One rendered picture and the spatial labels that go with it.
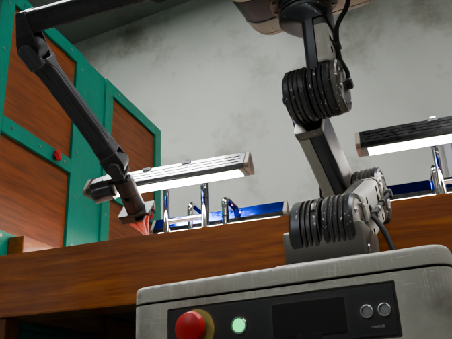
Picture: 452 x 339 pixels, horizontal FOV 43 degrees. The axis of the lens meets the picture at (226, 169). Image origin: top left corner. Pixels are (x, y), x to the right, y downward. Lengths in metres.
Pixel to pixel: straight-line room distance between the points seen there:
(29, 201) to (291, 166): 2.28
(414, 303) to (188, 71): 4.24
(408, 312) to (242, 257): 0.87
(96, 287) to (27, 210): 0.59
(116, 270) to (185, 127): 3.03
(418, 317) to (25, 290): 1.31
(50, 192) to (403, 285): 1.77
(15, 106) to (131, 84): 2.95
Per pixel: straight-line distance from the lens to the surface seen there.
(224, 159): 1.96
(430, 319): 0.68
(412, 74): 4.08
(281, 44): 4.52
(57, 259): 1.75
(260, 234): 1.51
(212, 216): 2.53
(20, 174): 2.16
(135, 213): 1.72
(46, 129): 2.34
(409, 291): 0.69
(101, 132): 1.65
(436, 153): 2.03
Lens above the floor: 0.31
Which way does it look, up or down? 22 degrees up
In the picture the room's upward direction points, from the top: 3 degrees counter-clockwise
